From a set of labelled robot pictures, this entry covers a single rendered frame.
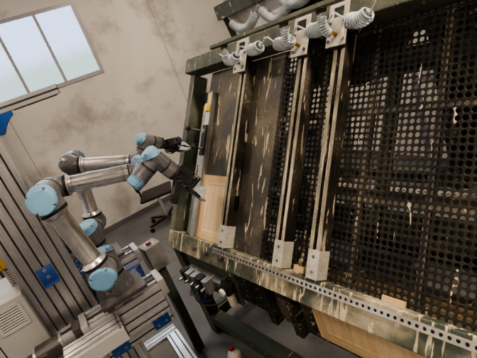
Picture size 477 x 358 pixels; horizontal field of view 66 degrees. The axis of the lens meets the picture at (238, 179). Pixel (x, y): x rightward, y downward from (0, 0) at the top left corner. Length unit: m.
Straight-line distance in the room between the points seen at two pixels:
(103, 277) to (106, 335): 0.30
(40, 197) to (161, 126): 4.49
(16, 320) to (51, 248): 0.34
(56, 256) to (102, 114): 3.97
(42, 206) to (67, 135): 4.14
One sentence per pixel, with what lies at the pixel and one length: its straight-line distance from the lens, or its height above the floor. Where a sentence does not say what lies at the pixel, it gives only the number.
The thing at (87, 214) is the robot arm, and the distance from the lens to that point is 2.45.
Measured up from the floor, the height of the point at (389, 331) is 0.84.
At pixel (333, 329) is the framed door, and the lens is 2.23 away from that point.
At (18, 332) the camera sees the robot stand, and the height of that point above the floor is 1.07.
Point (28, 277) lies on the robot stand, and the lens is 2.04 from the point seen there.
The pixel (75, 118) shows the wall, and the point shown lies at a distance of 5.74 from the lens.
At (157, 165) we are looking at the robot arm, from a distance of 1.61.
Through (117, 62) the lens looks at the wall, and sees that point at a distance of 5.89.
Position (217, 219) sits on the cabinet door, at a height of 1.01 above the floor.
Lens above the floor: 1.92
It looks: 19 degrees down
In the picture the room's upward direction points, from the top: 21 degrees counter-clockwise
